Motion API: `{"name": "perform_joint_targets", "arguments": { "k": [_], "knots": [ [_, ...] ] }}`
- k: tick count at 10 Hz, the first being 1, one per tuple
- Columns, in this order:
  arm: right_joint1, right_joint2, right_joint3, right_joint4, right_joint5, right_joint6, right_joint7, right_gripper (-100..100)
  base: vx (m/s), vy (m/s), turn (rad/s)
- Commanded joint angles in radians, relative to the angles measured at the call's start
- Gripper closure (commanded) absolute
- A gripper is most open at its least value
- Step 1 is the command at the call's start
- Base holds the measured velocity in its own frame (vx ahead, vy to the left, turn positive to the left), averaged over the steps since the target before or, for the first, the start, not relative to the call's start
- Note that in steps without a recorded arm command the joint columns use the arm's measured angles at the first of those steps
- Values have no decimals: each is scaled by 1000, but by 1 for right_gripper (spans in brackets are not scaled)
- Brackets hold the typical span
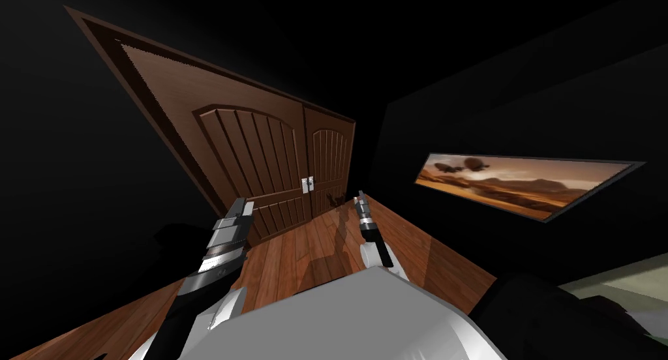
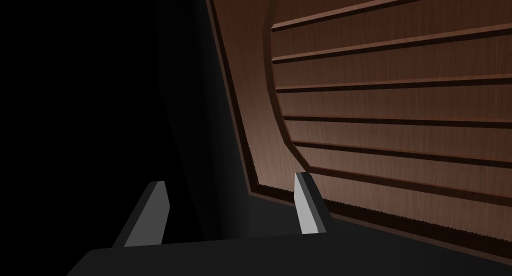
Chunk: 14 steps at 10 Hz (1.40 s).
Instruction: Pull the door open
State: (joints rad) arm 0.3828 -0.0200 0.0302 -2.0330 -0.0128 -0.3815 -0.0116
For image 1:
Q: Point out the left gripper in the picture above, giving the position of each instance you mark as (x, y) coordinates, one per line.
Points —
(227, 239)

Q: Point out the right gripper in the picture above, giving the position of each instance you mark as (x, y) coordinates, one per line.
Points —
(362, 208)

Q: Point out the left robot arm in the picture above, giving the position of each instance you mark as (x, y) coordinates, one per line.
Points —
(182, 313)

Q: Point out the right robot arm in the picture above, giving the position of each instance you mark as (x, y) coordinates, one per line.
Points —
(371, 248)

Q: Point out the narrow brown wooden door leaf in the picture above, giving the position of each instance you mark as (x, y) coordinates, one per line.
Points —
(331, 156)

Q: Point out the wide brown wooden door leaf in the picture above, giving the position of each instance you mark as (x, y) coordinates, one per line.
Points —
(219, 141)

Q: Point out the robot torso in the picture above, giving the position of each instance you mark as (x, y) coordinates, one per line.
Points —
(344, 323)

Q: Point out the framed desert landscape picture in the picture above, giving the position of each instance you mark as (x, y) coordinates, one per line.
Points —
(522, 185)

